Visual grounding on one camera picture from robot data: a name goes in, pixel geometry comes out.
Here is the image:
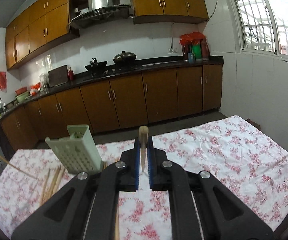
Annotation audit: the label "bamboo chopstick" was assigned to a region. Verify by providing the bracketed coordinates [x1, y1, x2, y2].
[51, 166, 65, 196]
[0, 155, 38, 180]
[139, 126, 149, 177]
[114, 207, 119, 240]
[40, 168, 51, 206]
[45, 165, 61, 200]

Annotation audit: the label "brown lower kitchen cabinets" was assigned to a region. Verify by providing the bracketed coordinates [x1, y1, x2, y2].
[0, 56, 224, 159]

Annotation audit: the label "green perforated utensil holder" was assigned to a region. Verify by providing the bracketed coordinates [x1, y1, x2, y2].
[45, 125, 104, 175]

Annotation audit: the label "green and red basins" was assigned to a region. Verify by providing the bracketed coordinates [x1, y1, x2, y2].
[15, 87, 30, 103]

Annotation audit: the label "red bottle on counter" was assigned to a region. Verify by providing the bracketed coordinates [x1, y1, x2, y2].
[68, 67, 74, 81]

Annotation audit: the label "black wok with lid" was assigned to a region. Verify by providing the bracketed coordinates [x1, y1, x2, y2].
[113, 50, 137, 66]

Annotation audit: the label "red and green thermos group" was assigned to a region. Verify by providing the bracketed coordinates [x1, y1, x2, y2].
[179, 32, 210, 63]

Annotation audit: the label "steel range hood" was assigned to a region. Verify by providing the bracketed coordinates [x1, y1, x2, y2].
[68, 0, 134, 29]

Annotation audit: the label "window with white grille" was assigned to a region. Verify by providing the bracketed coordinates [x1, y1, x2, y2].
[233, 0, 288, 56]

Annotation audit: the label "red plastic bag on wall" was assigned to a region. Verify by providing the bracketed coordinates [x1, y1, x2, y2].
[0, 72, 8, 93]

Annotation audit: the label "black wok with handle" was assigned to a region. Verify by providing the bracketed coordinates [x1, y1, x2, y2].
[85, 57, 107, 75]

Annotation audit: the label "white wall socket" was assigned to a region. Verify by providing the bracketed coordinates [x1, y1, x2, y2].
[168, 48, 178, 54]

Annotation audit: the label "brown upper wall cabinets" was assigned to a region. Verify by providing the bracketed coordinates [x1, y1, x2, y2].
[5, 0, 210, 70]

